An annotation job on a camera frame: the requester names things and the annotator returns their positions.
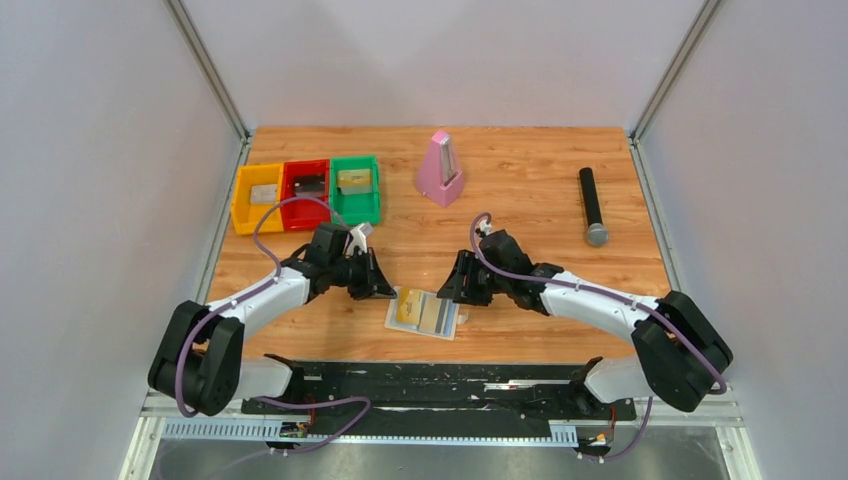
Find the red plastic bin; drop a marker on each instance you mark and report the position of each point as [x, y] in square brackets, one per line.
[304, 213]

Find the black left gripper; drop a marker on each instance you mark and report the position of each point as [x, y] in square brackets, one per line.
[373, 275]

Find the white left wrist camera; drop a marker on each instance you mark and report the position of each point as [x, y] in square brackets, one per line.
[358, 239]

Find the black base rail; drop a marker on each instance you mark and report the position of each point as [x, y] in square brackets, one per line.
[438, 403]

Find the pink metronome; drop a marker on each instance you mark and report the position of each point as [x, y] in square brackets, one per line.
[440, 178]

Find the black silver microphone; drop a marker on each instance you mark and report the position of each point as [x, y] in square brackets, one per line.
[597, 233]

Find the gold card stack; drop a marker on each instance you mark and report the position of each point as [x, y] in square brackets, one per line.
[355, 181]

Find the black card stack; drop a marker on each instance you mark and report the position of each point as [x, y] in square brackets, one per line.
[311, 186]

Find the silver card stack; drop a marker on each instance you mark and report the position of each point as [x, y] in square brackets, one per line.
[263, 194]

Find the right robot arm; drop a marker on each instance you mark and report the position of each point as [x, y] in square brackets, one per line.
[679, 356]

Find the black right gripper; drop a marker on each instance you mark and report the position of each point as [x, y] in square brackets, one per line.
[459, 286]

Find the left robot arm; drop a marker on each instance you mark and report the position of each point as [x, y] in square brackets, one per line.
[200, 363]

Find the yellow plastic bin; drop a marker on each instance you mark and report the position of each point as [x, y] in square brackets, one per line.
[245, 217]

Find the green plastic bin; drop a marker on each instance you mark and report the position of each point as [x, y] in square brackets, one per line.
[355, 209]

